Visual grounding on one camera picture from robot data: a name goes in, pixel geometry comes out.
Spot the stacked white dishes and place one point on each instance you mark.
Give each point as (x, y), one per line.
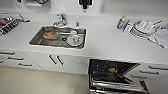
(143, 29)

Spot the white mug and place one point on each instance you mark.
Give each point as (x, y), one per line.
(73, 35)

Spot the white narrow drawer cabinet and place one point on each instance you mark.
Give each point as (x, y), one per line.
(151, 71)

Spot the white two-door base cabinet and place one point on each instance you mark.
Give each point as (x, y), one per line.
(55, 61)

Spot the stainless steel dishwasher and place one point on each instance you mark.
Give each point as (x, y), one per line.
(113, 83)

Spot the stainless steel sink basin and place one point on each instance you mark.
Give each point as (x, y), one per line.
(36, 40)

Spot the small chrome sink button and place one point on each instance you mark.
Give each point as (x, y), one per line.
(77, 24)

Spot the orange dish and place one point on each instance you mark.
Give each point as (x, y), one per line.
(50, 34)

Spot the white wall outlet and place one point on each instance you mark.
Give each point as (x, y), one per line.
(102, 8)

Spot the blue white soap bottle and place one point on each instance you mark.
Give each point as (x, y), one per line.
(121, 22)

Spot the small clear jar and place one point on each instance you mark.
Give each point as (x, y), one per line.
(127, 26)

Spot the small red dish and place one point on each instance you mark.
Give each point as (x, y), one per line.
(1, 24)

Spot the white drawer stack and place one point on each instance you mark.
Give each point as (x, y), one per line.
(16, 59)

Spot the chrome sink faucet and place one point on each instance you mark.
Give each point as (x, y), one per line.
(61, 20)

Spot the white plate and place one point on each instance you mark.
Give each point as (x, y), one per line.
(75, 40)

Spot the white grey dish cloth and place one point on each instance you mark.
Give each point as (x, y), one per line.
(160, 38)

